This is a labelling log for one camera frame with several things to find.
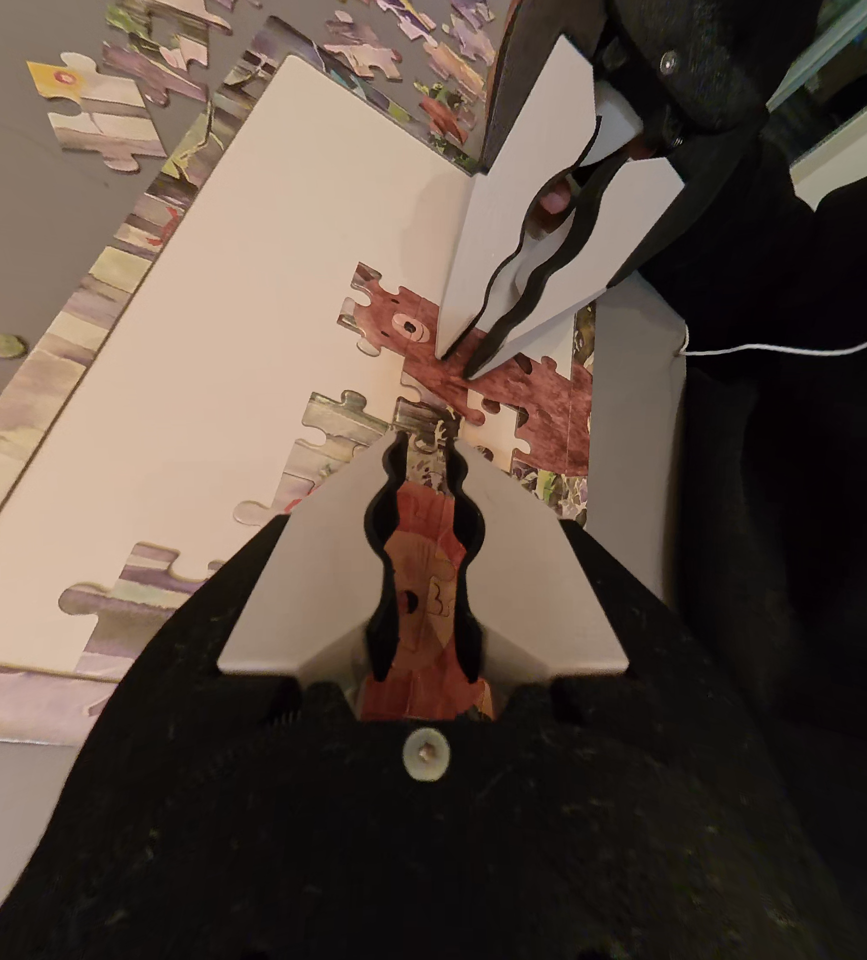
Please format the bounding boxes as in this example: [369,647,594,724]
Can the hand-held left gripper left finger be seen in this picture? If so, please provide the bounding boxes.
[217,431,408,687]

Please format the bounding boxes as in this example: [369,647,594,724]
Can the white drawstring cord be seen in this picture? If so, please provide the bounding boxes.
[677,311,867,357]

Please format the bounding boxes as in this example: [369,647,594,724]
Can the pile of puzzle pieces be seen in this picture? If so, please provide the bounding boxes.
[0,0,498,410]

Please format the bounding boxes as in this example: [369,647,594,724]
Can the person's right forearm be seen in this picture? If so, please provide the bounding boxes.
[628,120,825,354]

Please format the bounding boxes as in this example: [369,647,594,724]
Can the joined brown bear puzzle section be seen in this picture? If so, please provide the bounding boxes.
[337,262,592,477]

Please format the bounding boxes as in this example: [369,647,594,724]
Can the lion jigsaw puzzle board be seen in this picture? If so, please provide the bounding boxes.
[0,15,600,744]

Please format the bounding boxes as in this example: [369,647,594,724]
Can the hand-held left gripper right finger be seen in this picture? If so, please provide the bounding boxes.
[444,437,632,687]

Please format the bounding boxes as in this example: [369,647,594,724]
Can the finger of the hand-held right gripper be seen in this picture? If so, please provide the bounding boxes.
[433,33,605,361]
[467,152,687,380]

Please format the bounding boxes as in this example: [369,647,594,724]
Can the person's right hand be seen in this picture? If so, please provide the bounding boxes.
[531,172,581,241]

